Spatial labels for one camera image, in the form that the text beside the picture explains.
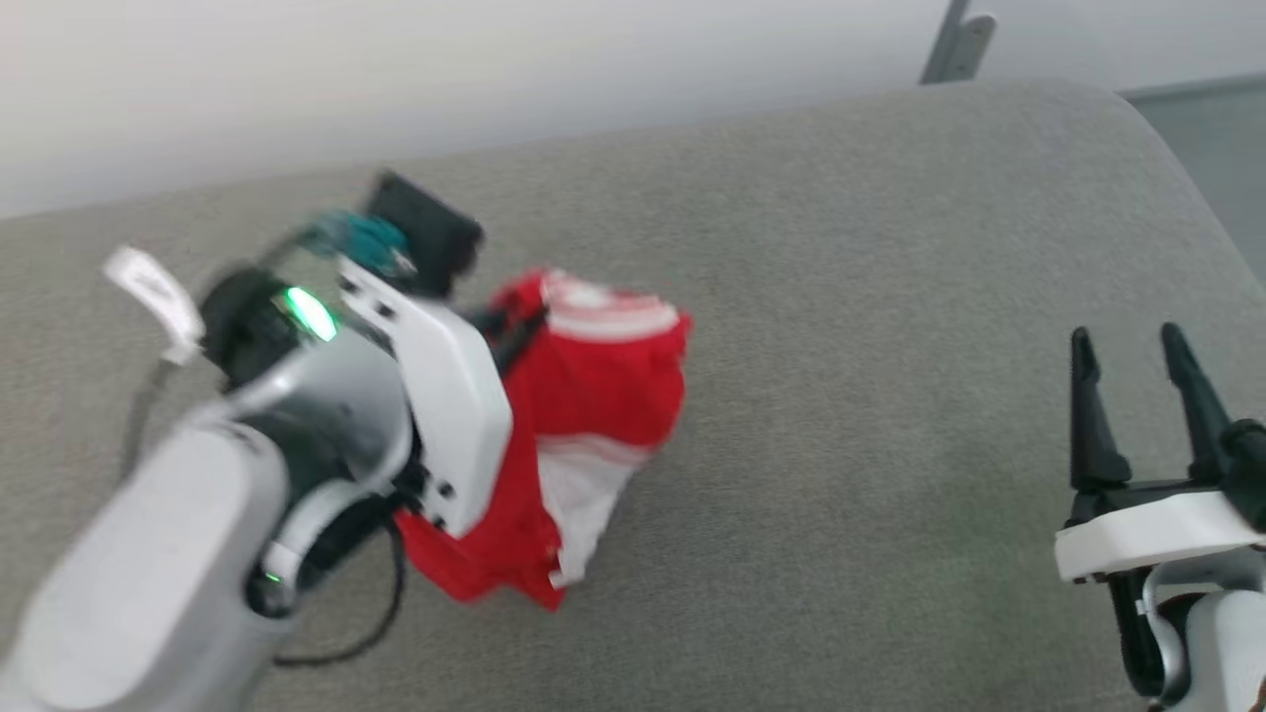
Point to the grey fabric sofa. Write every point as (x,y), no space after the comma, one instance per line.
(890,297)

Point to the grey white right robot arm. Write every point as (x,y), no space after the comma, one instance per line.
(1221,643)

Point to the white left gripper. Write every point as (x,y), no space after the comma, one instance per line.
(450,396)

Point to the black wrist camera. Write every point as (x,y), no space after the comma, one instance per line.
(425,232)
(1248,470)

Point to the teal camera connector plug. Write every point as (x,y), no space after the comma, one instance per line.
(361,237)

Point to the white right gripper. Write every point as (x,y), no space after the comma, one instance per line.
(1157,529)

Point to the grey metal wall bracket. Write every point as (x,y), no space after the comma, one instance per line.
(954,44)

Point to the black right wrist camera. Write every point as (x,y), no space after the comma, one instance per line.
(1248,470)

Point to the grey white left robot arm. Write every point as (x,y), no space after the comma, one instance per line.
(148,554)

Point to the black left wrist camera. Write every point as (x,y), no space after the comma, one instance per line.
(425,232)

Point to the red and white garment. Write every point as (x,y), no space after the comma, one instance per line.
(593,396)

